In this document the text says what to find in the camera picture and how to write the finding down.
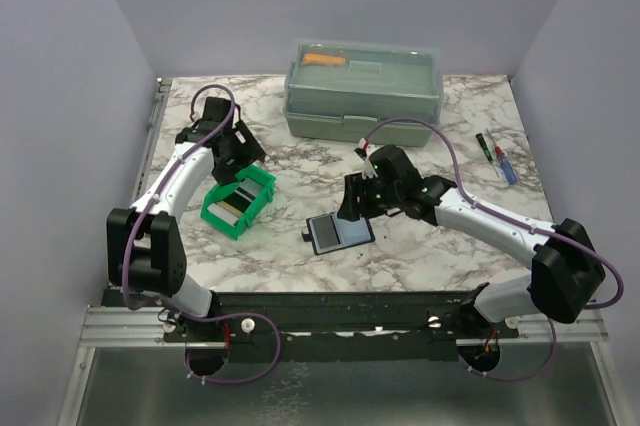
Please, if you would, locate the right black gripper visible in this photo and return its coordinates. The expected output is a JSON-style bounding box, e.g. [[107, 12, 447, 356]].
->
[[337, 171, 402, 222]]

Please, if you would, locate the black card holder wallet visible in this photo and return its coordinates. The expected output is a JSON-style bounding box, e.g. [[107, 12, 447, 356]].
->
[[301, 212, 375, 256]]

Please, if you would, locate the green plastic bin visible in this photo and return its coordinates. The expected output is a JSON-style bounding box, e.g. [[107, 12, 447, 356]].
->
[[200, 166, 276, 240]]

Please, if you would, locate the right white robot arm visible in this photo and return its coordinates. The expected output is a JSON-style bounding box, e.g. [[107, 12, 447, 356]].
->
[[337, 145, 605, 338]]

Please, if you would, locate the grey plastic tool box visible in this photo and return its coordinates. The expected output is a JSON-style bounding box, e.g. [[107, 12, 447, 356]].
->
[[283, 40, 444, 147]]

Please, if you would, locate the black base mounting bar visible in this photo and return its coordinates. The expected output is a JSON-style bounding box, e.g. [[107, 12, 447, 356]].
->
[[99, 290, 510, 367]]

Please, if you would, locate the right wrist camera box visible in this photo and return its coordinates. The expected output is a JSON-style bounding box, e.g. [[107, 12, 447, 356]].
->
[[354, 138, 377, 179]]

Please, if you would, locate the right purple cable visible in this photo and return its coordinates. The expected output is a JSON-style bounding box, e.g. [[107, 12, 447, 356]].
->
[[357, 118, 626, 381]]

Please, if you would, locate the orange handled tool in box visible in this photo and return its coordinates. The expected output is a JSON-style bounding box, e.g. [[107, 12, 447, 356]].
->
[[300, 53, 347, 67]]

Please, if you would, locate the green handled screwdriver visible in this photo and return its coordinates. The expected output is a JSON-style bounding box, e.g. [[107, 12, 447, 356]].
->
[[475, 133, 499, 175]]

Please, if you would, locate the aluminium rail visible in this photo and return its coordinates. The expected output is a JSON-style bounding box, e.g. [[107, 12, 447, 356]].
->
[[80, 307, 609, 348]]

